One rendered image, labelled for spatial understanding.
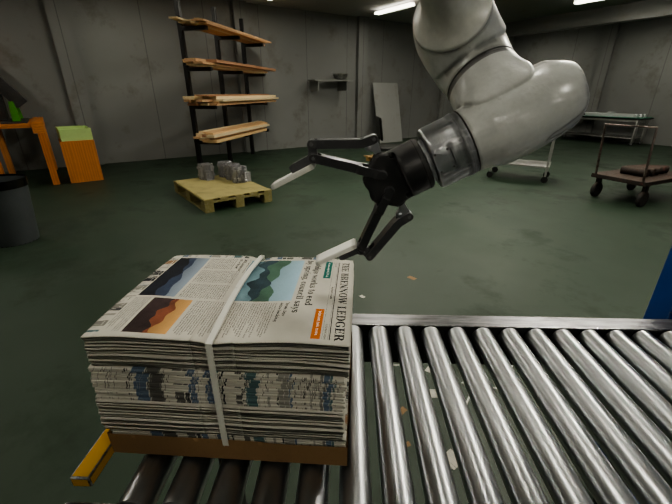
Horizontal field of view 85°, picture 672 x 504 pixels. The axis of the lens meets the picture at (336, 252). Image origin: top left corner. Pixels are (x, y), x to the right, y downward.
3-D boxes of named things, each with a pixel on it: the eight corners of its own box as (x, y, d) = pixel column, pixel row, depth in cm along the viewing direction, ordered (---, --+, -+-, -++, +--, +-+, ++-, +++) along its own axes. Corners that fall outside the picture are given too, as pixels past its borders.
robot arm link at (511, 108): (481, 188, 54) (443, 121, 59) (590, 138, 51) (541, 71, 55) (484, 152, 44) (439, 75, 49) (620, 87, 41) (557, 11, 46)
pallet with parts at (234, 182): (273, 202, 487) (271, 173, 472) (199, 214, 438) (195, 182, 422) (237, 182, 590) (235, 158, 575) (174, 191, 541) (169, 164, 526)
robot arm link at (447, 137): (486, 178, 48) (443, 198, 50) (466, 166, 57) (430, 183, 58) (463, 112, 45) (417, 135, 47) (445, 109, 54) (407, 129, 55)
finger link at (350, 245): (354, 237, 59) (356, 241, 59) (316, 255, 60) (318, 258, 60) (354, 244, 56) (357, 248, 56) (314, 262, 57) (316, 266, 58)
